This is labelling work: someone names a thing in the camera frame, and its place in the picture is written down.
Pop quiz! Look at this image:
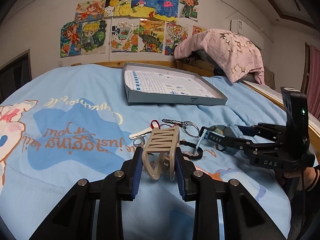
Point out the goldfish and cup drawing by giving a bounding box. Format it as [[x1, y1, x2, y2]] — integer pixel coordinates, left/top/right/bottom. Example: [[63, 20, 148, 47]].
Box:
[[110, 20, 139, 53]]

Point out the red haired character drawing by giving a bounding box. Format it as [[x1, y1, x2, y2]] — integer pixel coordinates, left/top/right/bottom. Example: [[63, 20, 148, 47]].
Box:
[[180, 0, 199, 21]]

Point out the dark doorway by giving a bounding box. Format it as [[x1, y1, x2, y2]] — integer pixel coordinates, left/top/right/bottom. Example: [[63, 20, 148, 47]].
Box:
[[0, 50, 33, 102]]

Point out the silver key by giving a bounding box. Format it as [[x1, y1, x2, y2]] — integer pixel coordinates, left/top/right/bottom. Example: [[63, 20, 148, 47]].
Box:
[[129, 127, 152, 140]]

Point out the pink curtain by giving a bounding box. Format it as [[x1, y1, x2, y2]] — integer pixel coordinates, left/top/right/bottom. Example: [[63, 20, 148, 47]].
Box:
[[307, 46, 320, 120]]

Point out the blond boy drawing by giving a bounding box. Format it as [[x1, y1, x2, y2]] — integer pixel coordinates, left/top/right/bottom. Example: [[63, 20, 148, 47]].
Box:
[[81, 20, 107, 55]]

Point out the black elastic hair tie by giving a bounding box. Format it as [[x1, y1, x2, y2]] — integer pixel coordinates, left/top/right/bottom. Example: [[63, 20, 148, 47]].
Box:
[[179, 140, 203, 160]]

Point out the colourful doodle poster drawing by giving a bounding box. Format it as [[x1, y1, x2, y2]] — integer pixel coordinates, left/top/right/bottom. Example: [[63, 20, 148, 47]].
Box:
[[164, 22, 189, 56]]

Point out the wooden bed frame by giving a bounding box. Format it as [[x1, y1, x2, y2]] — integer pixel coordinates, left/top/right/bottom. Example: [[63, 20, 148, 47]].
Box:
[[71, 60, 320, 153]]

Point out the mermaid drawing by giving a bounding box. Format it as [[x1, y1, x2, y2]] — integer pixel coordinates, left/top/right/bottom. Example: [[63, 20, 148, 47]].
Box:
[[74, 0, 106, 22]]

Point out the large silver key ring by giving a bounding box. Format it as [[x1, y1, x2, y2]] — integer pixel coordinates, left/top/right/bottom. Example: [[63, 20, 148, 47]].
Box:
[[179, 120, 202, 138]]

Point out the orange clownfish drawing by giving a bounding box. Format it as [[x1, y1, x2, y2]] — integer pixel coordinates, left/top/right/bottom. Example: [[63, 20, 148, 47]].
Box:
[[192, 25, 207, 35]]

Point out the orange haired girl drawing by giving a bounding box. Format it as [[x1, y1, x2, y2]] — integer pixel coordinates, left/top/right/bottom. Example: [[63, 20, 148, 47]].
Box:
[[60, 21, 82, 58]]

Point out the light blue cartoon bed blanket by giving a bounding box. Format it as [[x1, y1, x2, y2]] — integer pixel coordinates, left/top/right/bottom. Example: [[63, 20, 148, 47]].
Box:
[[1, 64, 291, 239]]

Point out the pink floral cloth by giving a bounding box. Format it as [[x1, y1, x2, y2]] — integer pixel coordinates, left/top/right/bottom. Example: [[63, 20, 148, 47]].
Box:
[[174, 29, 265, 85]]

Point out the blue sea beach drawing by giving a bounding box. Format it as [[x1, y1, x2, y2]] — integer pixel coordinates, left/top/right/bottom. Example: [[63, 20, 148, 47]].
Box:
[[129, 0, 179, 22]]

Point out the orange landscape drawing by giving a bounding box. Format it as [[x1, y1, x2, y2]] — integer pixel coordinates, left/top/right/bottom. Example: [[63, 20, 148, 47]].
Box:
[[138, 18, 165, 54]]

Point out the person's right hand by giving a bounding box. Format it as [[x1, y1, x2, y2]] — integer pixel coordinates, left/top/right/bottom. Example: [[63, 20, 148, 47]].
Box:
[[284, 165, 319, 191]]

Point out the beige plastic hair claw clip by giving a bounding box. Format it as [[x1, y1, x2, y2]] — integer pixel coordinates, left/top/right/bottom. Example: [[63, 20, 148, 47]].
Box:
[[142, 126, 180, 181]]

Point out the white wall air conditioner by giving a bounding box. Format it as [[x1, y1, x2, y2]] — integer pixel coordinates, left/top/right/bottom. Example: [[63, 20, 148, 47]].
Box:
[[231, 20, 264, 50]]

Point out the moon and stars drawing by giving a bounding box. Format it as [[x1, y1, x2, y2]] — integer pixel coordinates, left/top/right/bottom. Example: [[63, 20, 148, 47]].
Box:
[[105, 0, 131, 18]]

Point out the silver twisted hair clip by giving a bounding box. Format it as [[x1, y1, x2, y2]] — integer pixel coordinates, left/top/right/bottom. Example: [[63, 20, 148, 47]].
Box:
[[162, 118, 184, 126]]

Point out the grey cardboard box lid tray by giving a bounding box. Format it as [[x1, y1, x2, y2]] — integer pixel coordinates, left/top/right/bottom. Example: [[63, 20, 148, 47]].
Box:
[[123, 62, 227, 106]]

